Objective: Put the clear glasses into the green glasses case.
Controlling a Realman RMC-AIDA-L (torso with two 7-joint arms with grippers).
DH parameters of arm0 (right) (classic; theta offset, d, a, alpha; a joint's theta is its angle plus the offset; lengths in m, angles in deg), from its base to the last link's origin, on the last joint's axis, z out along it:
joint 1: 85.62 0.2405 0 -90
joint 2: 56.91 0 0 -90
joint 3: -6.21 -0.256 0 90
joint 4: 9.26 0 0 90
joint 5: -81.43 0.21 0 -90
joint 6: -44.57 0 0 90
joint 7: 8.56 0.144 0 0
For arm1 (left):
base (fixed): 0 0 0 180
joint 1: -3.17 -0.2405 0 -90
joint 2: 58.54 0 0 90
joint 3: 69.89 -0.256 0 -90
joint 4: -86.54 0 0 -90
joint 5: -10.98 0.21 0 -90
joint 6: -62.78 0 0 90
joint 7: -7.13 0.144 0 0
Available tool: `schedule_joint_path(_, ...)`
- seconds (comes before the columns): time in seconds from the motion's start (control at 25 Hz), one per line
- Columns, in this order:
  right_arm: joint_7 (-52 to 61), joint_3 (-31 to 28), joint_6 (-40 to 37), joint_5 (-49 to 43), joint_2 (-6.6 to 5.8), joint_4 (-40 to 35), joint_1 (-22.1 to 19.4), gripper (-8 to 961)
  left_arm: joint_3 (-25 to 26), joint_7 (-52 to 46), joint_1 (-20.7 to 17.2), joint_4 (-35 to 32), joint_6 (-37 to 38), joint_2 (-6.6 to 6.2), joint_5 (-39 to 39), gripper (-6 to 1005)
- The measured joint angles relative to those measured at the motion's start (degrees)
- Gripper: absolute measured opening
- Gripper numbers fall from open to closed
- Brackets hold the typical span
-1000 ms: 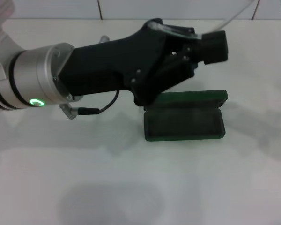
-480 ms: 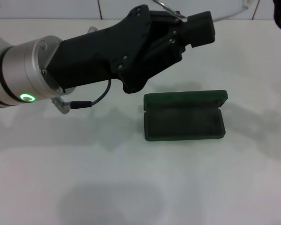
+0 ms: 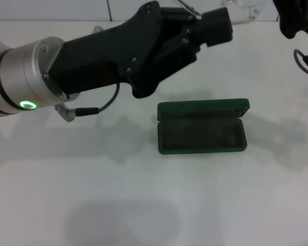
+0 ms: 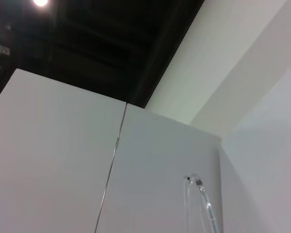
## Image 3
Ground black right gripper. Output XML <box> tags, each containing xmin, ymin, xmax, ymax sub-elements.
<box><xmin>148</xmin><ymin>0</ymin><xmax>308</xmax><ymax>80</ymax></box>

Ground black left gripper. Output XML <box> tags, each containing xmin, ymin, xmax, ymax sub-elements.
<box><xmin>47</xmin><ymin>1</ymin><xmax>165</xmax><ymax>99</ymax></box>

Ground clear plastic glasses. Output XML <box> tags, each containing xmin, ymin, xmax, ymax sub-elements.
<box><xmin>174</xmin><ymin>0</ymin><xmax>266</xmax><ymax>26</ymax></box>

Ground green glasses case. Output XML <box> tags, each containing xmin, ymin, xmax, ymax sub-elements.
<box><xmin>156</xmin><ymin>98</ymin><xmax>250</xmax><ymax>155</ymax></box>

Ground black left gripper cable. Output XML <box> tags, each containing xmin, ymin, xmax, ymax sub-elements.
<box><xmin>54</xmin><ymin>83</ymin><xmax>120</xmax><ymax>123</ymax></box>

